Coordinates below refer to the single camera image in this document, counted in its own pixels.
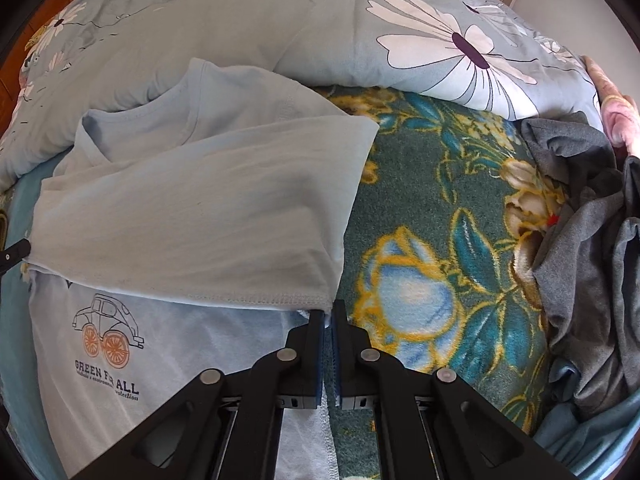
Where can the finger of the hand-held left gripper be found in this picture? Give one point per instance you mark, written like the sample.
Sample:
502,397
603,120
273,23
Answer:
15,256

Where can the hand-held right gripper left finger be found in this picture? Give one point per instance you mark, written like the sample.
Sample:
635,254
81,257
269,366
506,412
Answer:
319,355

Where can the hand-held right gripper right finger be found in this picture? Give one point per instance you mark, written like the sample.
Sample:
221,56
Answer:
338,355

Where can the light blue printed T-shirt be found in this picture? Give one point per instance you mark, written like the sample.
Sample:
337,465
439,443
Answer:
200,200

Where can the pile of blue clothes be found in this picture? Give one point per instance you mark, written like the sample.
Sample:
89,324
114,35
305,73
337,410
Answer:
590,435

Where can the teal floral blanket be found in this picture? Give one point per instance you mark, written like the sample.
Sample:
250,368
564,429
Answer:
425,210

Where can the cartoon print pillow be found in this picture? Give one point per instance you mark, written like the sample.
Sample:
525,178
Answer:
30,62

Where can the grey clothing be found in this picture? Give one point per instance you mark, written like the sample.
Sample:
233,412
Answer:
585,260

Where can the blue floral quilt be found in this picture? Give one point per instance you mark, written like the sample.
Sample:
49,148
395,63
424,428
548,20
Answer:
250,20

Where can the pink blanket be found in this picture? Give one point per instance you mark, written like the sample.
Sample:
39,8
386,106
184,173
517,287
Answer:
620,110

